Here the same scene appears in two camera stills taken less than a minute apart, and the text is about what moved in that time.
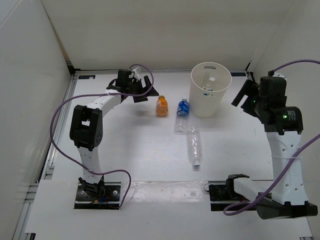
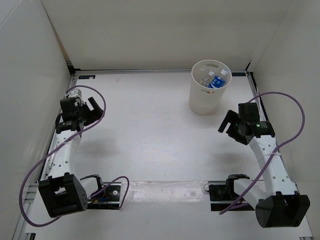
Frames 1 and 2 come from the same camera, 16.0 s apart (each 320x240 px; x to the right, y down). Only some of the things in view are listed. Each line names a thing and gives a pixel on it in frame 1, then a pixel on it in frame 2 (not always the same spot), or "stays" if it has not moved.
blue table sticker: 83,77 stays
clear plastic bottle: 194,143 -> 206,81
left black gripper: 147,83 -> 96,111
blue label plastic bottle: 181,121 -> 217,82
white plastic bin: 209,82 stays
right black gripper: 248,89 -> 231,117
